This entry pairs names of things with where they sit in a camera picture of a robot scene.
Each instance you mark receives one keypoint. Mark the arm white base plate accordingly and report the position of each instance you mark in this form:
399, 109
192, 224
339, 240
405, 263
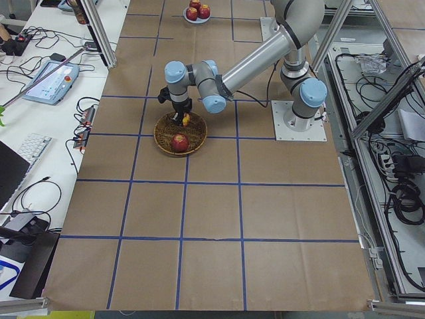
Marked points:
268, 27
290, 128

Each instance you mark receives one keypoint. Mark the light blue plate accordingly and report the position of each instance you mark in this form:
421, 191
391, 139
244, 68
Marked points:
198, 21

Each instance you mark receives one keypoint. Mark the white power strip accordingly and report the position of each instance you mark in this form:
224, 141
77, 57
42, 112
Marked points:
383, 156

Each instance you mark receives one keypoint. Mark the woven wicker basket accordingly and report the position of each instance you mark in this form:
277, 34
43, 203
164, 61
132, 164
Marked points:
164, 130

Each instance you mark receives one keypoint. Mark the black laptop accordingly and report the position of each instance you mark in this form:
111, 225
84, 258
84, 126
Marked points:
13, 171

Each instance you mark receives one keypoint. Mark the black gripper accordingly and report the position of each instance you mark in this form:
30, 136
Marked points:
181, 106

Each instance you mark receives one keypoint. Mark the blue teach pendant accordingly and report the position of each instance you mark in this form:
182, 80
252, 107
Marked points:
53, 89

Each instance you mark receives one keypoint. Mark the dark red apple in basket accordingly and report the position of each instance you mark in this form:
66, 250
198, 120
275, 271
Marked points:
180, 143

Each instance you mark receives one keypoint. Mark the red apple on plate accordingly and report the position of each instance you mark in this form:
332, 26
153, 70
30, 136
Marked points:
195, 4
204, 12
191, 14

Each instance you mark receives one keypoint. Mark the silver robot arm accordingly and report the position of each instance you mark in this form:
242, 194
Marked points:
296, 23

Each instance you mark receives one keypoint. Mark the aluminium frame post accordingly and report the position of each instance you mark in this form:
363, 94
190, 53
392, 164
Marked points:
98, 33

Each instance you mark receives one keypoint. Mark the white keyboard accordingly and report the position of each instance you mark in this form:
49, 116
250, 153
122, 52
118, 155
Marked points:
33, 147

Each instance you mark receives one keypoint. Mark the red yellow striped apple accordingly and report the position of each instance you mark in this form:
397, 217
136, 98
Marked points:
186, 119

